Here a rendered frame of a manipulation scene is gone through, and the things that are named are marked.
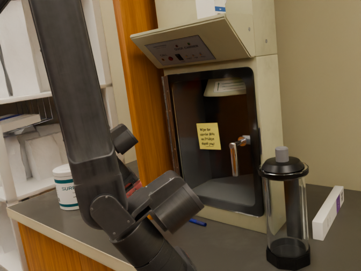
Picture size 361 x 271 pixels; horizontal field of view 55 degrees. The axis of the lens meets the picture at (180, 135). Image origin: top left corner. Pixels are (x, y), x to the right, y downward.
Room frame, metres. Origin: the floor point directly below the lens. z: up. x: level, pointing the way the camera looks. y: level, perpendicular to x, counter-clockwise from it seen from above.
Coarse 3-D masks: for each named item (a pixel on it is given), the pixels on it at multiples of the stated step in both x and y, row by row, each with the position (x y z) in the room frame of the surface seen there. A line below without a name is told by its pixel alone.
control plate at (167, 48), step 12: (192, 36) 0.87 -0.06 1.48; (156, 48) 0.97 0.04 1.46; (168, 48) 0.95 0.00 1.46; (180, 48) 0.93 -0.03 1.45; (192, 48) 0.91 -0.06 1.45; (204, 48) 0.89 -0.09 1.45; (168, 60) 1.00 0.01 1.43; (180, 60) 0.97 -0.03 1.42; (192, 60) 0.95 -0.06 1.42; (204, 60) 0.93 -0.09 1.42
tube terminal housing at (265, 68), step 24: (168, 0) 1.04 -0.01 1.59; (192, 0) 0.98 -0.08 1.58; (240, 0) 0.88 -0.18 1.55; (264, 0) 0.90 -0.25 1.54; (168, 24) 1.05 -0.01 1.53; (264, 24) 0.90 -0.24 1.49; (264, 48) 0.89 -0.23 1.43; (168, 72) 1.06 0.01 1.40; (264, 72) 0.88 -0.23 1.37; (264, 96) 0.88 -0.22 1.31; (264, 120) 0.87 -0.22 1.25; (264, 144) 0.86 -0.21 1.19; (216, 216) 0.98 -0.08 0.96; (240, 216) 0.92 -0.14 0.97; (264, 216) 0.87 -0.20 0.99
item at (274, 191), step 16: (304, 176) 0.70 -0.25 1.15; (272, 192) 0.71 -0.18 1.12; (288, 192) 0.69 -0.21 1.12; (304, 192) 0.71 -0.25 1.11; (272, 208) 0.71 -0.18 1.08; (288, 208) 0.69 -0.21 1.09; (304, 208) 0.71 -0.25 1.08; (272, 224) 0.71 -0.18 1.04; (288, 224) 0.69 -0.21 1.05; (304, 224) 0.70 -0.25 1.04; (272, 240) 0.72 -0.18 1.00; (288, 240) 0.70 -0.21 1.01; (304, 240) 0.70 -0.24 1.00; (288, 256) 0.70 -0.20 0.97
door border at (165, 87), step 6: (168, 84) 1.05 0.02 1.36; (168, 90) 1.05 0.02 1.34; (168, 96) 1.06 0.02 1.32; (168, 102) 1.06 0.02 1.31; (168, 108) 1.06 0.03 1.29; (168, 114) 1.06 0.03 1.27; (168, 120) 1.06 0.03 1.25; (168, 126) 1.06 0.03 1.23; (174, 132) 1.05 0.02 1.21; (174, 138) 1.06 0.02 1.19; (174, 144) 1.06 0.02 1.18; (174, 150) 1.06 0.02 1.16; (174, 156) 1.06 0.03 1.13; (174, 168) 1.06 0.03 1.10; (264, 210) 0.86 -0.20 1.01
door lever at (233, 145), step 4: (240, 140) 0.87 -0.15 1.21; (244, 140) 0.88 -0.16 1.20; (232, 144) 0.85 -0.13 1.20; (236, 144) 0.85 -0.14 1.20; (240, 144) 0.87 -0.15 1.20; (244, 144) 0.88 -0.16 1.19; (232, 148) 0.85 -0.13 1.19; (236, 148) 0.85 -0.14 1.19; (232, 152) 0.85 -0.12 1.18; (236, 152) 0.85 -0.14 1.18; (232, 156) 0.85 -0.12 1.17; (236, 156) 0.85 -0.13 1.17; (232, 160) 0.85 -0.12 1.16; (236, 160) 0.85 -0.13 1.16; (232, 164) 0.85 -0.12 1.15; (236, 164) 0.85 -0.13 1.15; (232, 168) 0.85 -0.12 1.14; (236, 168) 0.85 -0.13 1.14; (232, 172) 0.85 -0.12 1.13; (236, 172) 0.85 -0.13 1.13; (236, 176) 0.85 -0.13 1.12
